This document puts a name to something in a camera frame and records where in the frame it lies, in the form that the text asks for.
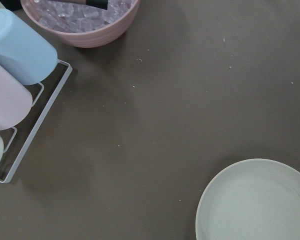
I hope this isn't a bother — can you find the beige round plate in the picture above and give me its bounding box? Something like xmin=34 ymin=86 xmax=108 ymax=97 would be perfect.
xmin=195 ymin=158 xmax=300 ymax=240

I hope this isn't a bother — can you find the white cup rack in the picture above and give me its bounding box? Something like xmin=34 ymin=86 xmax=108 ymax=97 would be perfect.
xmin=0 ymin=59 xmax=73 ymax=184

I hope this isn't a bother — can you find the pink bowl with ice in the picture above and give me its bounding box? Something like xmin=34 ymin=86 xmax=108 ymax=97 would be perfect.
xmin=20 ymin=0 xmax=140 ymax=48

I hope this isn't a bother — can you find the steel muddler black tip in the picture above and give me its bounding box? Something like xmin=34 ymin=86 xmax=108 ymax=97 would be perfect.
xmin=57 ymin=0 xmax=108 ymax=10

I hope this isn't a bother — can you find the blue cup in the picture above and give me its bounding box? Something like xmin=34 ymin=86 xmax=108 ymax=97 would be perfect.
xmin=0 ymin=8 xmax=58 ymax=86

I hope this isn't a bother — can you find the pink cup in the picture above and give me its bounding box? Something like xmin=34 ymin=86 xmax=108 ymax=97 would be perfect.
xmin=0 ymin=65 xmax=33 ymax=131

